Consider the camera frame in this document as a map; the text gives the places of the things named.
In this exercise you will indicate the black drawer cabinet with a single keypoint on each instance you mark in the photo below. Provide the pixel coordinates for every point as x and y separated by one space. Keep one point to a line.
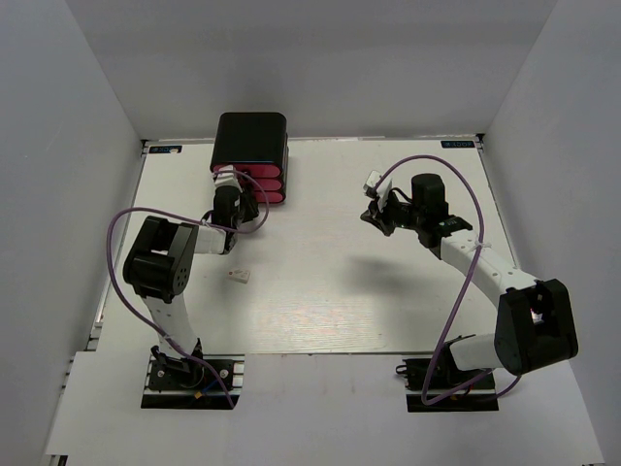
252 138

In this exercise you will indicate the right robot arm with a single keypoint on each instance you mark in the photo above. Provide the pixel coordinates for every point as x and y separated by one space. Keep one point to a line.
534 323

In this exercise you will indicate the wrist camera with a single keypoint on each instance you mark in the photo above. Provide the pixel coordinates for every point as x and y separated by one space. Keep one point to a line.
226 177
377 187

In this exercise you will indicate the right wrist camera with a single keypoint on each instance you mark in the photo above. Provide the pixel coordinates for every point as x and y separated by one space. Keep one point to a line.
377 187

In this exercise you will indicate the pink drawer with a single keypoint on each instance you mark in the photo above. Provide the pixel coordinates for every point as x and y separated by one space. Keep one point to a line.
257 171
265 184
271 197

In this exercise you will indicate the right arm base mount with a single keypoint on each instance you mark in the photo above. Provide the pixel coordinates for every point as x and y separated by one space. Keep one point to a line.
472 398

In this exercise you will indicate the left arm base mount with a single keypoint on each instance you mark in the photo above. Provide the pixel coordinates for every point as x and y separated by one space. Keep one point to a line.
179 384

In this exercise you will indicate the pink bottom drawer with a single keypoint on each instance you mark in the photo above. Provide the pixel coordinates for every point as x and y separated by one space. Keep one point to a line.
271 197

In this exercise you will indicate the white staples box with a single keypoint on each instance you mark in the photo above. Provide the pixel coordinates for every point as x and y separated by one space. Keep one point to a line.
239 275

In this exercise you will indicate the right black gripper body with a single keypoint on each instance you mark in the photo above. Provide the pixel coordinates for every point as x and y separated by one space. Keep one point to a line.
405 215

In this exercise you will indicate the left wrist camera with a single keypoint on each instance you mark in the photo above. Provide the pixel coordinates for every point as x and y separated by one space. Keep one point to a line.
226 177

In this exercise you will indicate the pink top drawer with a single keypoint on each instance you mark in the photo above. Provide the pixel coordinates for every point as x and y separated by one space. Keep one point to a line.
257 171

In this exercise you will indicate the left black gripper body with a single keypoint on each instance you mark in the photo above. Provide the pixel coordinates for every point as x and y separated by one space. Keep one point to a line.
247 210

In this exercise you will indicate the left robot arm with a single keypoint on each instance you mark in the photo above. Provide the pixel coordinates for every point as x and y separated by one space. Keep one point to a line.
159 263

